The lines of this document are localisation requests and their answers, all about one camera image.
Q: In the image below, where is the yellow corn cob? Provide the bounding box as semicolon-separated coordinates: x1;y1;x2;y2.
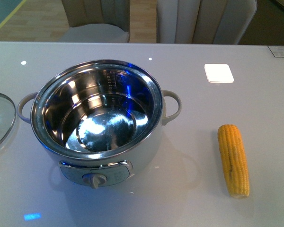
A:
217;124;250;199

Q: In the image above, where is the glass pot lid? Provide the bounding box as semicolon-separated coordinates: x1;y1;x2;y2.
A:
0;93;16;144

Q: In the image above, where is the white electric cooking pot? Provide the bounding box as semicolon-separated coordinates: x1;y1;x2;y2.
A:
17;60;182;189

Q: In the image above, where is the beige chair right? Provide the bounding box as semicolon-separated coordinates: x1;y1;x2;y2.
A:
156;0;257;44

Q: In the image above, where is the beige chair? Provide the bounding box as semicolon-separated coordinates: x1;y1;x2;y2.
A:
59;0;130;43
156;0;257;44

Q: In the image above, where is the beige chair left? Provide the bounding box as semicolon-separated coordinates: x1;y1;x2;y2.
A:
59;0;130;43

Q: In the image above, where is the table label sticker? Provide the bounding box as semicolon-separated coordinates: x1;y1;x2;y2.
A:
268;46;284;58

